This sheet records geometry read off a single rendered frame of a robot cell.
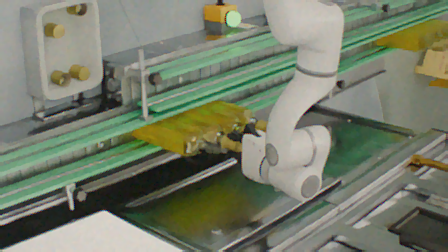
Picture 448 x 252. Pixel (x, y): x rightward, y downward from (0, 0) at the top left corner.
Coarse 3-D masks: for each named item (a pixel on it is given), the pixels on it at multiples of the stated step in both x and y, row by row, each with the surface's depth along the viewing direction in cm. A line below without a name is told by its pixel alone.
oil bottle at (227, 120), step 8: (192, 112) 170; (200, 112) 169; (208, 112) 169; (216, 112) 168; (224, 112) 168; (216, 120) 164; (224, 120) 163; (232, 120) 164; (224, 128) 163; (232, 128) 163
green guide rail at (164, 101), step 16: (400, 16) 249; (416, 16) 247; (352, 32) 226; (368, 32) 225; (256, 64) 194; (272, 64) 193; (288, 64) 194; (208, 80) 182; (224, 80) 181; (240, 80) 181; (160, 96) 172; (176, 96) 172; (192, 96) 171
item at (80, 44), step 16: (80, 0) 157; (48, 16) 160; (64, 16) 164; (80, 16) 165; (96, 16) 161; (64, 32) 165; (80, 32) 167; (96, 32) 163; (48, 48) 162; (64, 48) 166; (80, 48) 168; (96, 48) 164; (48, 64) 163; (64, 64) 166; (80, 64) 170; (96, 64) 165; (48, 80) 164; (80, 80) 167; (96, 80) 166; (48, 96) 157; (64, 96) 160
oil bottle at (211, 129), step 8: (184, 112) 171; (176, 120) 166; (184, 120) 165; (192, 120) 165; (200, 120) 165; (208, 120) 165; (200, 128) 161; (208, 128) 160; (216, 128) 160; (208, 136) 159
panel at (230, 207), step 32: (224, 160) 177; (160, 192) 163; (192, 192) 162; (224, 192) 161; (256, 192) 159; (320, 192) 155; (64, 224) 148; (160, 224) 146; (192, 224) 147; (224, 224) 146; (256, 224) 143
